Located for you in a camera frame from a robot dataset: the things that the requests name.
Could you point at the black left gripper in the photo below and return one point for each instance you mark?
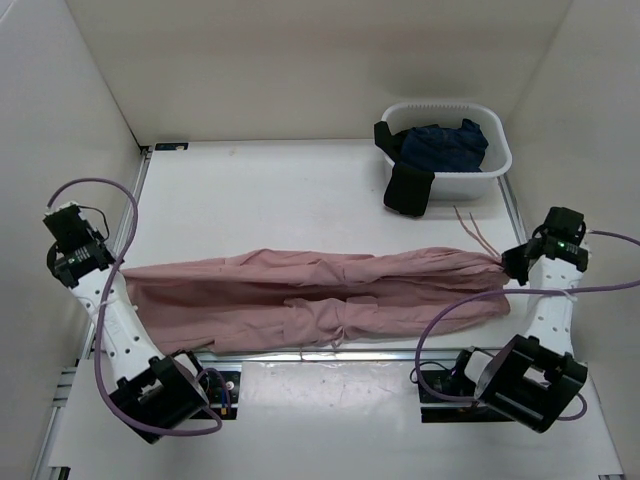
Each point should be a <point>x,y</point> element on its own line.
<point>95,237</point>

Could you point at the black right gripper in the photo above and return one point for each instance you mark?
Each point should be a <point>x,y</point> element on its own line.
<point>511,266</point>

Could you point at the pink drawstring trousers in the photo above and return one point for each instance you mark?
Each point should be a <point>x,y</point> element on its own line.
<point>268,300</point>

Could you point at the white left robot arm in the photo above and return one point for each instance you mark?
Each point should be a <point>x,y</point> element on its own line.
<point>152,388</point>

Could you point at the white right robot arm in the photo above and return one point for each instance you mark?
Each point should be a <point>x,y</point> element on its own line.
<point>535,376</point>

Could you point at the white plastic basket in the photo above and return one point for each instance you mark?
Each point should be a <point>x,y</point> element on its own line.
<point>454,186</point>

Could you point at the blue denim jeans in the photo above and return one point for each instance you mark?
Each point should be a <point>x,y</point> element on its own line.
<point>447,150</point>

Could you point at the black garment in basket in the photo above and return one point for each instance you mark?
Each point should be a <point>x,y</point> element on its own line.
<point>409,188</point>

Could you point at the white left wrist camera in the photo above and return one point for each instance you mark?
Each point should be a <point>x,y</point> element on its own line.
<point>70,207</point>

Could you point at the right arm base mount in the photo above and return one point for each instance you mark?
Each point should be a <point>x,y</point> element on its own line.
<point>436,411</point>

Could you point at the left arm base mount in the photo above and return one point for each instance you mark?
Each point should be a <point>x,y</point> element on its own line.
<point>222,388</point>

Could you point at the aluminium table frame rail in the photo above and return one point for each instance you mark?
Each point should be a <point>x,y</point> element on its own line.
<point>320,413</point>

